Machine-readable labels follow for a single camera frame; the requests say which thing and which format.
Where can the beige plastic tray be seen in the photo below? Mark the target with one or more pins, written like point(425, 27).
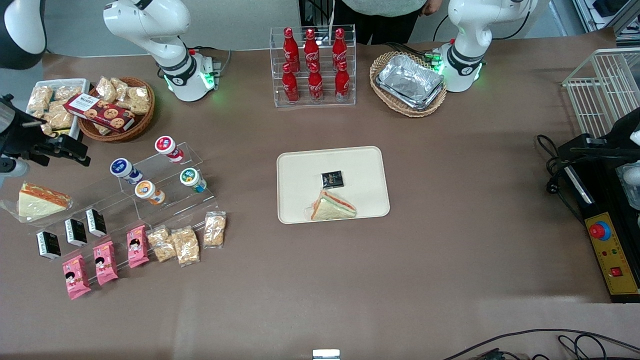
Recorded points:
point(360, 170)

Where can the blue lid gum jar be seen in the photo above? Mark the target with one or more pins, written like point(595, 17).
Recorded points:
point(124, 169)

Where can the red cola bottle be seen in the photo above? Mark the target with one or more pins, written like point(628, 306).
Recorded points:
point(290, 85)
point(291, 50)
point(315, 85)
point(342, 84)
point(339, 47)
point(311, 50)

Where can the brown wicker basket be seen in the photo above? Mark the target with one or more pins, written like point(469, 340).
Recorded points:
point(142, 122)

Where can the orange lid gum jar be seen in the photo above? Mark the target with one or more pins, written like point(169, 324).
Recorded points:
point(148, 192)

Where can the clear acrylic low riser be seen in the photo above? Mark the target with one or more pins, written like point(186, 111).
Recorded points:
point(115, 200)

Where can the light wicker basket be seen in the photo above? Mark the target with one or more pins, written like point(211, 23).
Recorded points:
point(387, 102)

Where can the silver foil container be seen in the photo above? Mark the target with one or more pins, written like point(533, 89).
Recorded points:
point(410, 82)

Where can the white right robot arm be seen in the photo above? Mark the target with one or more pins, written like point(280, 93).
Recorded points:
point(150, 25)

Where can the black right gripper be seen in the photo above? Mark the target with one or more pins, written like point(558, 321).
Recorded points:
point(22, 137)

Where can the green lid gum jar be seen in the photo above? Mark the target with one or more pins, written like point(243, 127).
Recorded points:
point(192, 180)

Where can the white rectangular bin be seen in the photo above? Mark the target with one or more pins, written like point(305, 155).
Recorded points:
point(80, 82)

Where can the clear bag of puffed snack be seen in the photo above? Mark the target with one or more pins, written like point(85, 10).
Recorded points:
point(121, 89)
point(162, 244)
point(186, 246)
point(60, 120)
point(67, 92)
point(106, 89)
point(139, 100)
point(40, 99)
point(215, 230)

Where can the black yellow control box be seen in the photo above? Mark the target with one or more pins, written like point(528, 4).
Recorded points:
point(612, 260)

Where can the metal frame equipment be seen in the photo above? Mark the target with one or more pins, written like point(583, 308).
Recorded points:
point(607, 12)

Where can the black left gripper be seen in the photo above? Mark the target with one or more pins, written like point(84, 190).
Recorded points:
point(621, 134)

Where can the clear acrylic bottle rack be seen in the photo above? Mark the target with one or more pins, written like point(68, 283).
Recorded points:
point(277, 65)

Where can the clear acrylic stepped stand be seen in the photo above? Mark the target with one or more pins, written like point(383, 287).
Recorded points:
point(175, 200)

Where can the person in dark trousers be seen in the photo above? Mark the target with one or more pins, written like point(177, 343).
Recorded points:
point(380, 20)

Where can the wrapped triangle sandwich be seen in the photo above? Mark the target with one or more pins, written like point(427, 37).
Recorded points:
point(332, 207)
point(37, 202)

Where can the small black white box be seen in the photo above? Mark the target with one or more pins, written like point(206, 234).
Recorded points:
point(76, 232)
point(96, 222)
point(49, 245)

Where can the person left hand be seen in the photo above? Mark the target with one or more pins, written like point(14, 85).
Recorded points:
point(432, 6)

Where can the black square snack packet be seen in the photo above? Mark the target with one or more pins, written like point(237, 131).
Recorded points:
point(332, 179)

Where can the red cookie box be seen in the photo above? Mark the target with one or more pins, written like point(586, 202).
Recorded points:
point(100, 112)

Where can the pink snack pack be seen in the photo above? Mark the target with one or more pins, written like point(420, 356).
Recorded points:
point(105, 263)
point(137, 246)
point(76, 277)

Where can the red lid gum jar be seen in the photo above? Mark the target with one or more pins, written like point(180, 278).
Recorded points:
point(167, 147)

